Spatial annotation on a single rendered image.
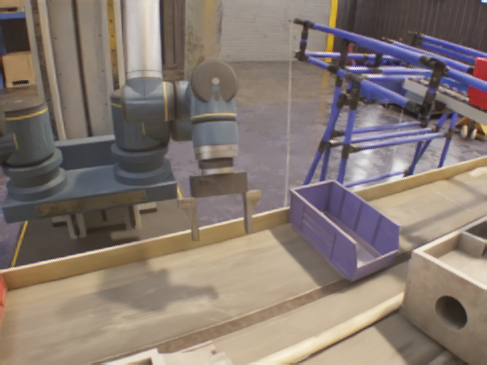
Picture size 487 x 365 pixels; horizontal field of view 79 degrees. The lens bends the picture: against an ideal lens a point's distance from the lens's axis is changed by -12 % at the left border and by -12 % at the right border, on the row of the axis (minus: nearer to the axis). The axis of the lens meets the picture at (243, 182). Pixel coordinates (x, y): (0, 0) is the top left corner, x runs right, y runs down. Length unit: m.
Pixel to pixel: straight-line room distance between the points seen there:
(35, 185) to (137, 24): 0.76
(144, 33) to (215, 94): 0.29
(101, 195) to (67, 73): 0.60
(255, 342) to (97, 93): 1.27
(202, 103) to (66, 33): 0.99
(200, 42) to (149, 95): 0.40
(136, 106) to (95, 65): 0.76
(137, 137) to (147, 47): 0.48
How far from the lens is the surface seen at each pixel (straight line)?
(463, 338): 0.87
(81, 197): 1.37
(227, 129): 0.74
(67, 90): 1.66
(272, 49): 12.01
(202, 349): 0.60
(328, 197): 1.22
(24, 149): 1.35
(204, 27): 1.22
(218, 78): 0.76
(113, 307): 0.92
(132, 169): 1.37
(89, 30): 1.62
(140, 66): 0.91
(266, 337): 0.83
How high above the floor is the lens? 1.41
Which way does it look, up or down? 28 degrees down
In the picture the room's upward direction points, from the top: 3 degrees clockwise
